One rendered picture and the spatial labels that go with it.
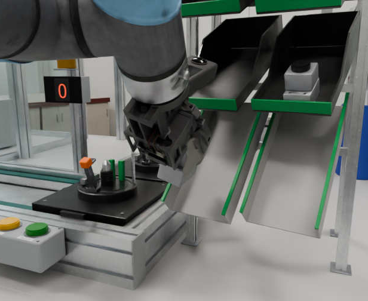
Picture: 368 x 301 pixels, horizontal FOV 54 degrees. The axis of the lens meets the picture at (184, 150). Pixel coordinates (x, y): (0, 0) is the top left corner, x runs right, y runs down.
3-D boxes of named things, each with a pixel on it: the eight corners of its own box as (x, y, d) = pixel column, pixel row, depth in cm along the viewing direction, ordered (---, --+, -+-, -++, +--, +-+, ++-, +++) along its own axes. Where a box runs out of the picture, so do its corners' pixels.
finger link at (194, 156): (182, 186, 59) (163, 155, 51) (199, 157, 61) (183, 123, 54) (198, 192, 57) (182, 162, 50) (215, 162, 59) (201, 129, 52)
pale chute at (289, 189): (321, 239, 59) (318, 228, 56) (245, 221, 66) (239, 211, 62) (349, 107, 71) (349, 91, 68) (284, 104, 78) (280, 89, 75)
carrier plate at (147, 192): (126, 228, 72) (125, 218, 71) (31, 211, 80) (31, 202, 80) (173, 191, 94) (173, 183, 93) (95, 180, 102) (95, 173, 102)
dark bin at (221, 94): (236, 112, 62) (230, 72, 58) (172, 108, 68) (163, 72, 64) (284, 48, 80) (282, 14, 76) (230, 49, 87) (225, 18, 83)
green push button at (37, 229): (38, 242, 65) (37, 232, 65) (21, 239, 67) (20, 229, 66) (53, 233, 69) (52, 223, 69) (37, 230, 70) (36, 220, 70)
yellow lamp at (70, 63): (68, 68, 94) (67, 49, 93) (53, 68, 96) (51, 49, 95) (80, 68, 99) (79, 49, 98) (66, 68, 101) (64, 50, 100)
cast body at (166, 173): (179, 188, 58) (189, 150, 56) (156, 177, 60) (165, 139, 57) (199, 171, 66) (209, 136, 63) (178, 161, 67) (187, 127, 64)
